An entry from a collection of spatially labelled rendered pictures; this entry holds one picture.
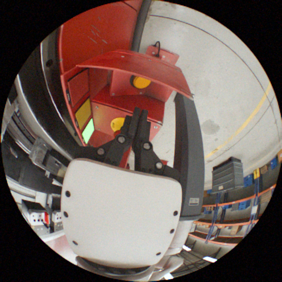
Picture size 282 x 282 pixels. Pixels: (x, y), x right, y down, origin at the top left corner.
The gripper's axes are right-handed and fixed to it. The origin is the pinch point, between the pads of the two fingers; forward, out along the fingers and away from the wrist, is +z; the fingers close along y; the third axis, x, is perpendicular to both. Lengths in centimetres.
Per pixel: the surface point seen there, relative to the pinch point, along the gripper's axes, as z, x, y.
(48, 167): -8.5, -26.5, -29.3
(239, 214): -179, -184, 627
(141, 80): 11.6, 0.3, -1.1
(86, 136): 2.7, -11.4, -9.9
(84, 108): 4.3, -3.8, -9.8
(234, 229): -236, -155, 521
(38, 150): -5.1, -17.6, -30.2
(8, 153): -23, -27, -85
